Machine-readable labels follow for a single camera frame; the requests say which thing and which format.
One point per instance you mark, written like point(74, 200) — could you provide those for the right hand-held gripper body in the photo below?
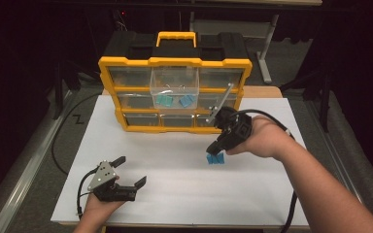
point(236, 129)

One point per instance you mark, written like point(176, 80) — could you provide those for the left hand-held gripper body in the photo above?
point(105, 178)

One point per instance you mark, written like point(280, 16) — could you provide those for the blue binder clip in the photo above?
point(211, 159)
point(220, 158)
point(186, 101)

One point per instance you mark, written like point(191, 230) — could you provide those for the teal binder clip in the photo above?
point(168, 102)
point(160, 99)

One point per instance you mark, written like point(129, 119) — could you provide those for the clear plastic drawer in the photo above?
point(175, 81)

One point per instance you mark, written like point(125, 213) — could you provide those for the yellow drawer organizer box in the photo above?
point(175, 61)

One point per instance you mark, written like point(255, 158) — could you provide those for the person's left hand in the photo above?
point(98, 207)

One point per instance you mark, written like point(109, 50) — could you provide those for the person's right hand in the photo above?
point(265, 139)

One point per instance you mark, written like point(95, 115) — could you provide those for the grey metal stand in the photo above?
point(267, 58)

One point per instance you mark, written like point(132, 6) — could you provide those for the aluminium rail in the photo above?
point(333, 149)
point(29, 168)

